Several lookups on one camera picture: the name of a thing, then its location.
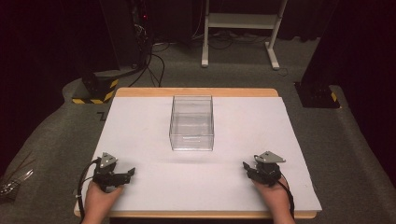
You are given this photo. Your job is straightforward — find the person's right hand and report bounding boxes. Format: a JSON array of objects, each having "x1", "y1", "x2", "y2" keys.
[{"x1": 252, "y1": 176, "x2": 291, "y2": 217}]

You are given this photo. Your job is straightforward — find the white table mat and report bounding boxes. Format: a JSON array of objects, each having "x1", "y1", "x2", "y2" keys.
[{"x1": 80, "y1": 95, "x2": 323, "y2": 213}]

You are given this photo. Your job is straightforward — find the dark equipment rack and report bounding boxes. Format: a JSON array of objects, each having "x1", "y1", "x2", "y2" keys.
[{"x1": 129, "y1": 0, "x2": 154, "y2": 68}]

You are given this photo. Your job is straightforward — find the white metal stand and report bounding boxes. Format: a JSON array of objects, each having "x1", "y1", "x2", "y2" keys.
[{"x1": 201, "y1": 0, "x2": 289, "y2": 71}]

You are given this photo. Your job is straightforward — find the black stand base yellow mark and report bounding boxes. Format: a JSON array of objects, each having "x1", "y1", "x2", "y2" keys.
[{"x1": 293, "y1": 81, "x2": 341, "y2": 109}]

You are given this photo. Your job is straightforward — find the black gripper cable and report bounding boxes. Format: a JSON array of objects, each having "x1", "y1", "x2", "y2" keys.
[
  {"x1": 77, "y1": 158, "x2": 102, "y2": 224},
  {"x1": 276, "y1": 179, "x2": 295, "y2": 219}
]

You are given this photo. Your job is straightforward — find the black floor cables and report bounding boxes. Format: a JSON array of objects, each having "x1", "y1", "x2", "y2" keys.
[{"x1": 128, "y1": 43, "x2": 171, "y2": 89}]

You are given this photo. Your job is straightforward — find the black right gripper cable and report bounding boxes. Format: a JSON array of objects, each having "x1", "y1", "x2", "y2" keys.
[{"x1": 276, "y1": 179, "x2": 295, "y2": 219}]

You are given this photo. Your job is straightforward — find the wooden table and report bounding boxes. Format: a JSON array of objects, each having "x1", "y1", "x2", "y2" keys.
[{"x1": 73, "y1": 87, "x2": 318, "y2": 219}]

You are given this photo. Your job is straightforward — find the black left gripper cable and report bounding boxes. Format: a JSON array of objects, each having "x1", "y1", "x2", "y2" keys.
[{"x1": 77, "y1": 158, "x2": 102, "y2": 224}]

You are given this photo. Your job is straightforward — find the clear plastic box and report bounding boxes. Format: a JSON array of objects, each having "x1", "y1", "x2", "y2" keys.
[{"x1": 168, "y1": 94, "x2": 216, "y2": 152}]

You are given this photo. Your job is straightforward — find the person's left hand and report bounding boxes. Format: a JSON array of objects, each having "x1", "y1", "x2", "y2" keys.
[{"x1": 83, "y1": 180, "x2": 125, "y2": 217}]

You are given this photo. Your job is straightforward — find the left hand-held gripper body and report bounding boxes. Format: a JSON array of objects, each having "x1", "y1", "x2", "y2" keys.
[{"x1": 92, "y1": 151, "x2": 131, "y2": 193}]

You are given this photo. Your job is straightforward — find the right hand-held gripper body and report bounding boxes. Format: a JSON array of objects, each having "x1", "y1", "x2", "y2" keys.
[{"x1": 248, "y1": 150, "x2": 287, "y2": 188}]

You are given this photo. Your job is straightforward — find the black stand base striped edge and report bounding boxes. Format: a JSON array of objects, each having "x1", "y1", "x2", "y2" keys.
[{"x1": 71, "y1": 70, "x2": 120, "y2": 105}]

